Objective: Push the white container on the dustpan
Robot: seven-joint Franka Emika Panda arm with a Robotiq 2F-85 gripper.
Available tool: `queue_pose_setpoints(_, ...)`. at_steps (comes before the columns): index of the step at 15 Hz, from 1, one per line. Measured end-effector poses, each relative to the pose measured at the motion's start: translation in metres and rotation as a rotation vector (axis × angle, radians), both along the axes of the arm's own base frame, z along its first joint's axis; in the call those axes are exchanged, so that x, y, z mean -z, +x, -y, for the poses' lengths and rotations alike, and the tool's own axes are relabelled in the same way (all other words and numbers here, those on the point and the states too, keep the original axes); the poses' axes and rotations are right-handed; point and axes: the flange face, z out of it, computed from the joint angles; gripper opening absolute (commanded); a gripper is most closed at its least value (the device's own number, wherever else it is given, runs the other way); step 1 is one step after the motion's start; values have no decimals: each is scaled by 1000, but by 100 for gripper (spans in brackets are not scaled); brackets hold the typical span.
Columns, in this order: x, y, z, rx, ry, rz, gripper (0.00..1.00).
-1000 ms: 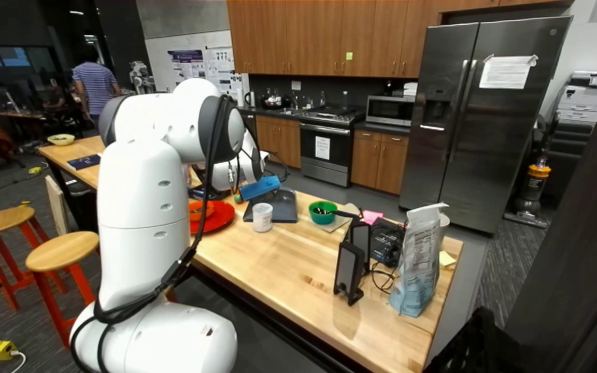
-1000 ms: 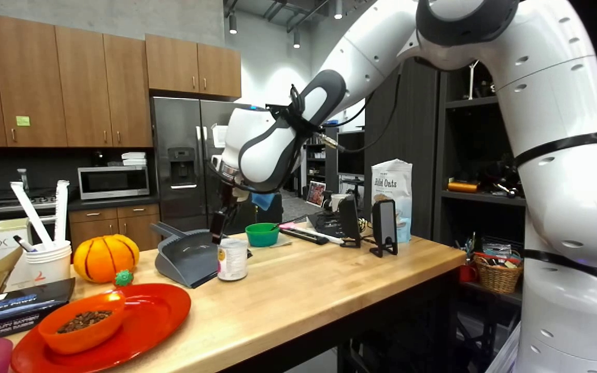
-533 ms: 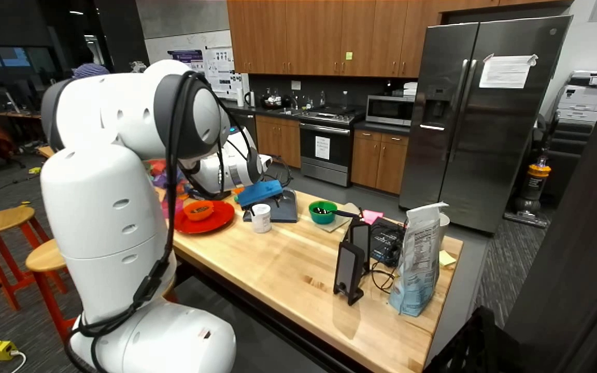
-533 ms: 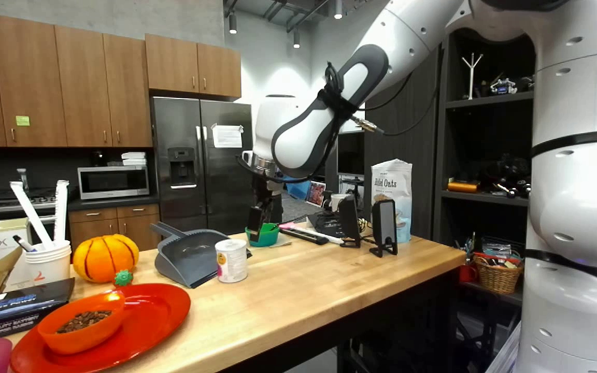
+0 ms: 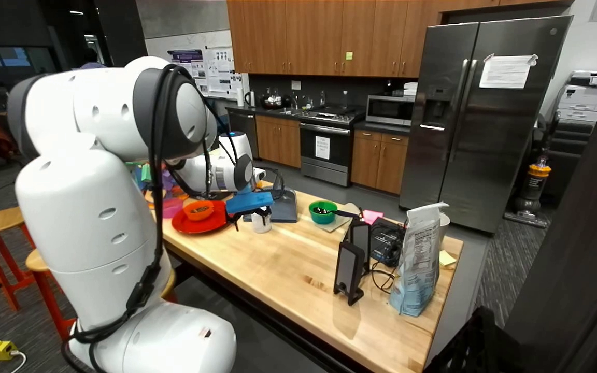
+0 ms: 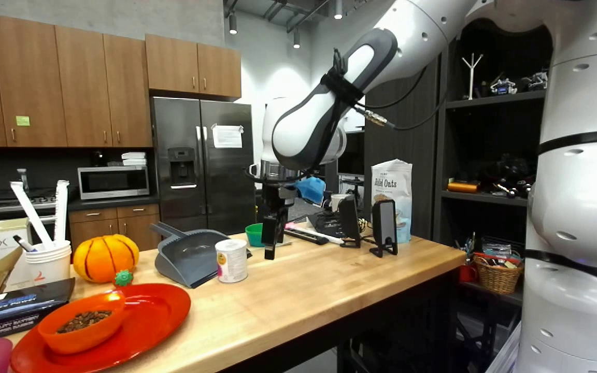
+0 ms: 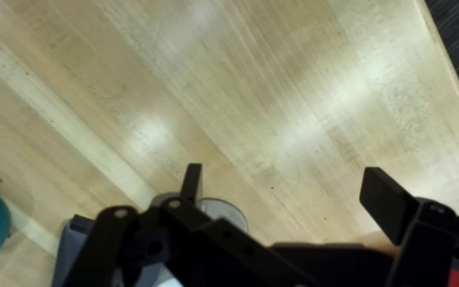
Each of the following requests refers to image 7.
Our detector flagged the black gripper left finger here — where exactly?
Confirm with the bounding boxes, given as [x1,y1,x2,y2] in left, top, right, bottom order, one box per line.
[178,163,205,214]

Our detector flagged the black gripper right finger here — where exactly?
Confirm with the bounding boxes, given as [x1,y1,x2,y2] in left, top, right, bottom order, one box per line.
[358,166,457,252]

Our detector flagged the white paper cup container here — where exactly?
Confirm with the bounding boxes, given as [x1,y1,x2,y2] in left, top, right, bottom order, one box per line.
[151,192,250,236]

